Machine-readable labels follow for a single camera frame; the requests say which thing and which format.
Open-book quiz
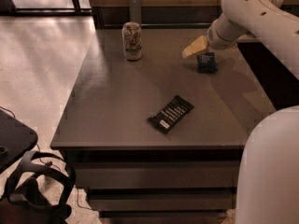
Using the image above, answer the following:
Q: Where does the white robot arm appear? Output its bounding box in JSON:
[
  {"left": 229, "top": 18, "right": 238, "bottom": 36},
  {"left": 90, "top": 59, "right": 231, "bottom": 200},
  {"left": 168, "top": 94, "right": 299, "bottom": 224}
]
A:
[{"left": 182, "top": 0, "right": 299, "bottom": 224}]

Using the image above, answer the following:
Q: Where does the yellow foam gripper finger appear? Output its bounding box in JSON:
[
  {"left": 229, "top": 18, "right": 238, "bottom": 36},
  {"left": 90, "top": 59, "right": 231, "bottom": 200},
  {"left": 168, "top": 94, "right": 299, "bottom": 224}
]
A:
[{"left": 182, "top": 35, "right": 208, "bottom": 59}]

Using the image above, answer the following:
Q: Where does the black VR headset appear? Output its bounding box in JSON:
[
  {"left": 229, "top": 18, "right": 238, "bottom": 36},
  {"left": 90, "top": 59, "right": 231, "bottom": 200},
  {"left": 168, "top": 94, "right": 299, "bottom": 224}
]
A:
[{"left": 4, "top": 151, "right": 76, "bottom": 224}]

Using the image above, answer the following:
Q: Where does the black side table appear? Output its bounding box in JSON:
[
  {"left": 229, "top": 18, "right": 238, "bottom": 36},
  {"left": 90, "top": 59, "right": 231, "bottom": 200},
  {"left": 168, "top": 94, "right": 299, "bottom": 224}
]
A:
[{"left": 0, "top": 111, "right": 38, "bottom": 174}]

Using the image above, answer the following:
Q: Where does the white green soda can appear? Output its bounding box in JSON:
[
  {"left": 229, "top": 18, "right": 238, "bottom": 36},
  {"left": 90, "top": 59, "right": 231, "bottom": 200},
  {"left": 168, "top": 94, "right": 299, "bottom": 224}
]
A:
[{"left": 122, "top": 21, "right": 142, "bottom": 61}]

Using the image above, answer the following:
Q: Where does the grey drawer cabinet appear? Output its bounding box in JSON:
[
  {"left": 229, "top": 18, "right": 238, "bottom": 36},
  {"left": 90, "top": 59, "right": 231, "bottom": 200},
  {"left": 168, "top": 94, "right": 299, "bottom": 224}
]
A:
[{"left": 51, "top": 30, "right": 274, "bottom": 224}]

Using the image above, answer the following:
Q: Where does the black rxbar chocolate bar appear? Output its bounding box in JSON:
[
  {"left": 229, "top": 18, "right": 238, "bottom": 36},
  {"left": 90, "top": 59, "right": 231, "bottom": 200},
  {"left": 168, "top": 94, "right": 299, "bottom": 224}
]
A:
[{"left": 147, "top": 95, "right": 194, "bottom": 134}]

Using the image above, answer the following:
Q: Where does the blue rxbar blueberry bar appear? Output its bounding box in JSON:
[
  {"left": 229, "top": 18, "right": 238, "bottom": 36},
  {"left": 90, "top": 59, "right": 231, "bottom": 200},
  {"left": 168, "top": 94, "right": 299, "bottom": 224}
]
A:
[{"left": 197, "top": 52, "right": 218, "bottom": 73}]

